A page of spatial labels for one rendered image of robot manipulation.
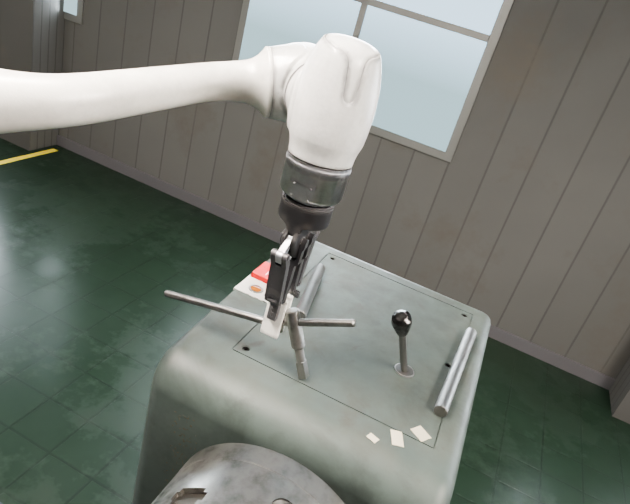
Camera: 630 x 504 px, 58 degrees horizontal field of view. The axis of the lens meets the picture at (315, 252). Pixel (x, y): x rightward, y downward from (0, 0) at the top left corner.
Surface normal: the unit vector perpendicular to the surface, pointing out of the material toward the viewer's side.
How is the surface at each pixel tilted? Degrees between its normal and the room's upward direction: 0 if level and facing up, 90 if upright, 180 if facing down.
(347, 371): 0
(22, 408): 0
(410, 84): 90
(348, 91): 81
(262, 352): 0
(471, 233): 90
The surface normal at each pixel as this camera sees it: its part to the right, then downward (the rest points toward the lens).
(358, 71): 0.29, 0.29
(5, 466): 0.25, -0.86
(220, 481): -0.12, -0.94
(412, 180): -0.39, 0.34
